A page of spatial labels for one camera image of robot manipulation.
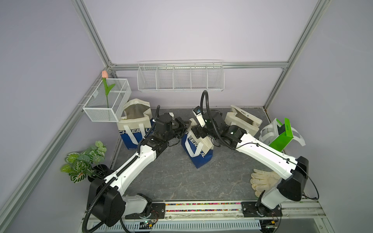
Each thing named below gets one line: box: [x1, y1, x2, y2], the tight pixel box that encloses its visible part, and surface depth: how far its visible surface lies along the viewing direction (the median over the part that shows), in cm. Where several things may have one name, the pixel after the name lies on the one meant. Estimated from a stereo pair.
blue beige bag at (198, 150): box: [181, 117, 214, 169], surface depth 77 cm
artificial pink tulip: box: [101, 70, 116, 109], surface depth 85 cm
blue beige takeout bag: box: [117, 98, 155, 150], surface depth 86 cm
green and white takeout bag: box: [259, 117, 306, 152], surface depth 78 cm
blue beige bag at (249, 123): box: [224, 104, 263, 137], surface depth 82 cm
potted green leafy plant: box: [60, 140, 115, 184], surface depth 66 cm
